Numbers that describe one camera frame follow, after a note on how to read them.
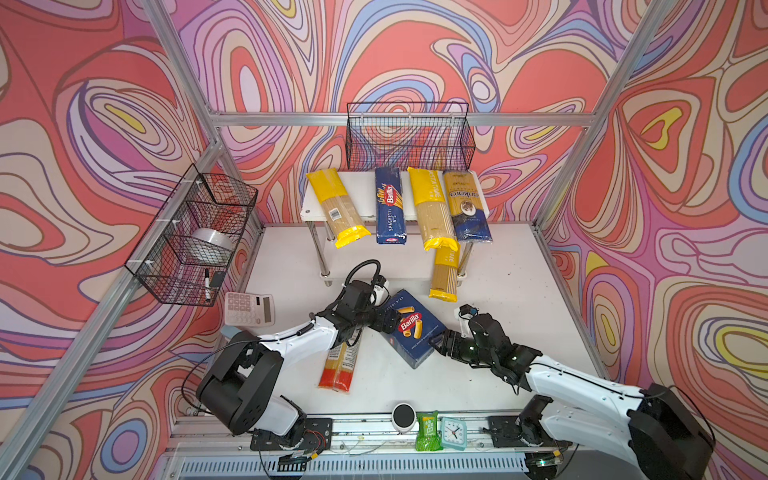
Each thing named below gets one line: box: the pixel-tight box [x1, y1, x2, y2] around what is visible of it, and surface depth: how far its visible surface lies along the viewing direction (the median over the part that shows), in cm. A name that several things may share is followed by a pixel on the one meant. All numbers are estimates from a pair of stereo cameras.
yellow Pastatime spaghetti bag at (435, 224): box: [407, 168, 459, 252], surface depth 75 cm
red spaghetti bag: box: [318, 328, 363, 393], surface depth 84 cm
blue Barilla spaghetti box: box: [375, 166, 407, 245], surface depth 74 cm
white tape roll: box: [189, 228, 233, 267], surface depth 74 cm
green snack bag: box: [416, 411, 444, 451], surface depth 75 cm
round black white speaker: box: [391, 402, 417, 433], surface depth 73 cm
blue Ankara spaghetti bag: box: [444, 170, 493, 243], surface depth 75 cm
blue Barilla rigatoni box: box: [380, 289, 447, 369], surface depth 86 cm
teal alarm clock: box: [441, 417, 467, 451], surface depth 73 cm
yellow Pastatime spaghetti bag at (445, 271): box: [423, 228, 460, 303], surface depth 93 cm
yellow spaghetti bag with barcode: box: [306, 168, 372, 249], surface depth 75 cm
